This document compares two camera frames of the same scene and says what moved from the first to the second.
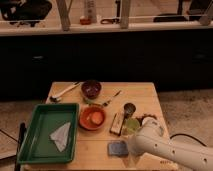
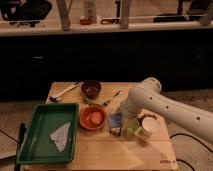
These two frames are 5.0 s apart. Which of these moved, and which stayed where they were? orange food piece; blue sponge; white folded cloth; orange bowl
Moved: blue sponge
Stayed: white folded cloth; orange food piece; orange bowl
